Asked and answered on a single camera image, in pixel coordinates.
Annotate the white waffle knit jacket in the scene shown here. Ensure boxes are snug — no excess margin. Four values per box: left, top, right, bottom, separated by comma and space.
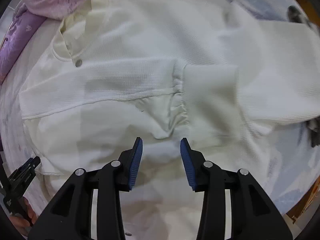
19, 0, 319, 239

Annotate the left hand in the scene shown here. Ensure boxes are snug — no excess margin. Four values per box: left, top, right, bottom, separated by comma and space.
9, 197, 37, 237

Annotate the pink purple floral quilt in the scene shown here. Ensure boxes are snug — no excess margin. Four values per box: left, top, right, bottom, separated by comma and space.
1, 0, 85, 82

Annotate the grey white checkered blanket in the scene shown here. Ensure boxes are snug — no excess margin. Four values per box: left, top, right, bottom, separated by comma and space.
287, 5, 320, 149

